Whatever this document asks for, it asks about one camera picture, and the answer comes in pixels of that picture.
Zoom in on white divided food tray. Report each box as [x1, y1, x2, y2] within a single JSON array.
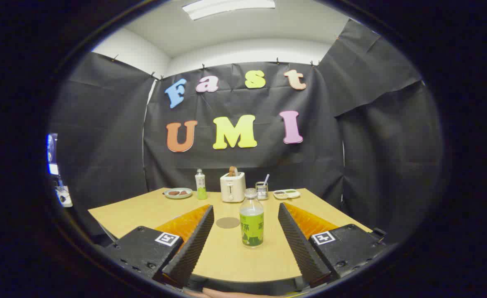
[[273, 189, 301, 200]]

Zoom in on black backdrop cloth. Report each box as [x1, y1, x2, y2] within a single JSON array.
[[49, 19, 445, 245]]

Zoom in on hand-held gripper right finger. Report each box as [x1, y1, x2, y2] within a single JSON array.
[[277, 202, 389, 288]]

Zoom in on pale green plate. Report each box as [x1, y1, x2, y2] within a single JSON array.
[[164, 187, 193, 199]]

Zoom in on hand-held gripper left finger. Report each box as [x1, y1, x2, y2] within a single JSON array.
[[103, 204, 215, 289]]

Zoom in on blue-lit monitor screen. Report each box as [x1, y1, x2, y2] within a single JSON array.
[[47, 133, 59, 175]]

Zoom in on round brown coaster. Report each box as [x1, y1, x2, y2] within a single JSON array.
[[216, 217, 241, 229]]

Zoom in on small green-label bottle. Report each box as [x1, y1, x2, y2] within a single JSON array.
[[195, 168, 207, 200]]

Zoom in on clear green-label juice bottle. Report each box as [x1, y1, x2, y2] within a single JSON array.
[[239, 188, 265, 248]]

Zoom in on ceiling light panel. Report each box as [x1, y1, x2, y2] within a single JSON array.
[[182, 0, 276, 20]]

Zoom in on white device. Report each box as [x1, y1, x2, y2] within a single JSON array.
[[55, 185, 73, 207]]

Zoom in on wooden table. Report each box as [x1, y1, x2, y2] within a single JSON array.
[[88, 187, 372, 283]]

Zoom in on white toaster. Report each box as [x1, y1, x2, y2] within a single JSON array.
[[220, 172, 246, 203]]

